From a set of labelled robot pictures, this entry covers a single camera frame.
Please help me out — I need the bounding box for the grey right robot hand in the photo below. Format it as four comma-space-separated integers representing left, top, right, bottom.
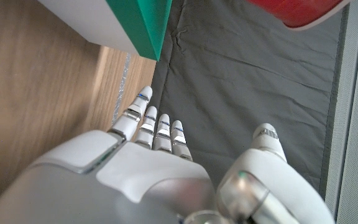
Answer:
0, 85, 337, 224

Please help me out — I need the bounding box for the red plastic cup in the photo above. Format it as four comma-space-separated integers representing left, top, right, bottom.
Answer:
247, 0, 351, 31

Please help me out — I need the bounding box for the dark grey backdrop curtain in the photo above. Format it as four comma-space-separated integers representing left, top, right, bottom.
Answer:
149, 0, 351, 200

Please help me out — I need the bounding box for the green-topped white block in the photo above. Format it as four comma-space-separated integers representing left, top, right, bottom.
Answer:
37, 0, 173, 62

